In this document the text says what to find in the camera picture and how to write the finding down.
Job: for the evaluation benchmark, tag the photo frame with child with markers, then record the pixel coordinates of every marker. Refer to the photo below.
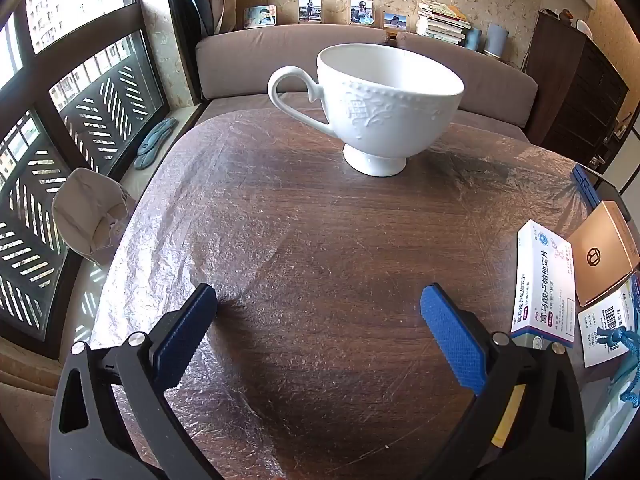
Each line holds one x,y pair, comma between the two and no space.
260,16

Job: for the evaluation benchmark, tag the blue-grey insole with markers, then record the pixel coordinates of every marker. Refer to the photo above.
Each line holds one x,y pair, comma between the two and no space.
150,152
159,135

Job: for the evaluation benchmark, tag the photo frame with standing figure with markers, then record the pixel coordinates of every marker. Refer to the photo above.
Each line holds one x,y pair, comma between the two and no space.
311,10

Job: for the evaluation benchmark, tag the white barcode box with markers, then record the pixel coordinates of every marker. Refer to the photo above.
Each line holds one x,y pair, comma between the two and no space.
607,310

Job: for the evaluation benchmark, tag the white round object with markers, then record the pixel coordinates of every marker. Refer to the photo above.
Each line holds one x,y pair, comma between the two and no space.
584,29

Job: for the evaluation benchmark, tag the photo frame with building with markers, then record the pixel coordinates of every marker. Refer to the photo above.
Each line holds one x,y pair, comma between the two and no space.
395,21

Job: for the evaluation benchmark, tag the dark wooden cabinet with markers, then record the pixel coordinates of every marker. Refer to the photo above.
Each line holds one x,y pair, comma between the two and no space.
575,90

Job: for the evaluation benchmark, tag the dark blue tablet case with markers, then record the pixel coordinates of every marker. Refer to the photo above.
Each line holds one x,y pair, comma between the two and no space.
585,185

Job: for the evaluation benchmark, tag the white medicine box blue logo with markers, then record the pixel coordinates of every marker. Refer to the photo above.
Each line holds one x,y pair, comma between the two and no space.
542,280

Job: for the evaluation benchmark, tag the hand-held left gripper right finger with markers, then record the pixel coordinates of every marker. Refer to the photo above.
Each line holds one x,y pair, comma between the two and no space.
452,340

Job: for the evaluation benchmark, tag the white panelled sliding door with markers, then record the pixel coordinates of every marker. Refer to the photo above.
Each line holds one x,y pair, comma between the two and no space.
627,160

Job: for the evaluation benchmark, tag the grey-blue cylinder speaker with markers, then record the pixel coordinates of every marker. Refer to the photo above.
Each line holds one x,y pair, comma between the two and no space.
496,40

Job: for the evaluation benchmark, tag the clear plastic table cover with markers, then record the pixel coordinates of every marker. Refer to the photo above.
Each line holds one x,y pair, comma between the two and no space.
300,240

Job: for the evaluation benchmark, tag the golden square box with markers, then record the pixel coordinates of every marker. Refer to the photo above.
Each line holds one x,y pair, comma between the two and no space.
600,255

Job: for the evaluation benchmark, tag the white embossed teacup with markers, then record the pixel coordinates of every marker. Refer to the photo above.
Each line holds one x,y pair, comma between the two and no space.
380,105

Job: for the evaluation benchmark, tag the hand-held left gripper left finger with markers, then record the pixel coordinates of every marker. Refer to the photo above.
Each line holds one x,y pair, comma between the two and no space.
185,335

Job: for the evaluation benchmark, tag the dark framed window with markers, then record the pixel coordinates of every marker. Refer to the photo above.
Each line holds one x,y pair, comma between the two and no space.
30,75

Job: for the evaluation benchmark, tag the stack of books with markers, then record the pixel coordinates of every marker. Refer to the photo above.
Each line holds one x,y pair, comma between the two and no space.
442,22

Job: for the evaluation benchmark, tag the small blue cylinder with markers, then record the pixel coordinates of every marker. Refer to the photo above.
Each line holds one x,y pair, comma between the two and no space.
473,39

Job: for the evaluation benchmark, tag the white plastic bag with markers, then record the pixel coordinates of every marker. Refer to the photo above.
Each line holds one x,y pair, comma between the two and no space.
610,435

